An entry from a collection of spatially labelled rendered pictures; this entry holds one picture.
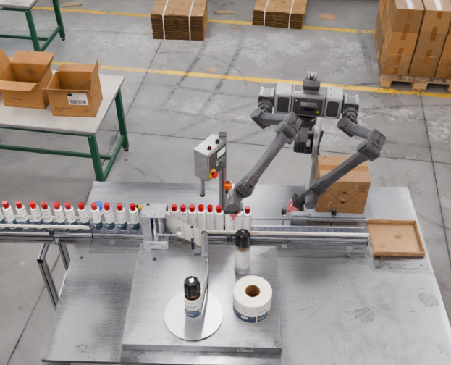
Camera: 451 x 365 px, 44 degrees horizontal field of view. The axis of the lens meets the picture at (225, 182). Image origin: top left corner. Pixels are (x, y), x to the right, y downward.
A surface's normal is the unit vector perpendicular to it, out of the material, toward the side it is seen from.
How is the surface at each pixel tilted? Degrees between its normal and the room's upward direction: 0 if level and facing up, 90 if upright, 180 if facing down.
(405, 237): 0
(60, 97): 90
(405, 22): 90
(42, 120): 0
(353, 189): 90
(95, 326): 0
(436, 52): 92
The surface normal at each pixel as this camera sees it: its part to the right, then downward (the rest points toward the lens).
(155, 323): 0.00, -0.73
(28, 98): -0.13, 0.67
